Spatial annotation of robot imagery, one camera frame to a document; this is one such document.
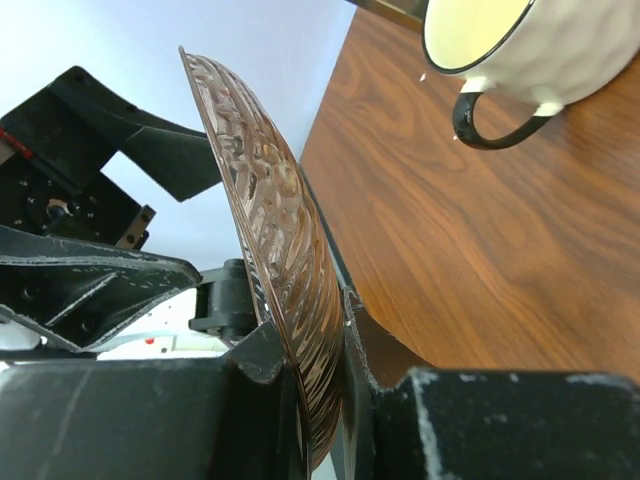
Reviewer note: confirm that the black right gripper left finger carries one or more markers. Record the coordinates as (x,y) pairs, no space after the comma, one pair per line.
(261,355)

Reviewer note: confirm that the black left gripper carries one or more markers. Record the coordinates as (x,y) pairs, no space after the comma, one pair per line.
(72,269)

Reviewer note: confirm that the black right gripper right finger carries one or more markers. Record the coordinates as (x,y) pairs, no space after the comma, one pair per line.
(385,358)

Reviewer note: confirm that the clear glass textured dish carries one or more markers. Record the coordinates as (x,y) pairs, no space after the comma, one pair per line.
(286,251)

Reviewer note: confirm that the cream mug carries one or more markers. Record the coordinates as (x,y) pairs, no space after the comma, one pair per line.
(548,54)

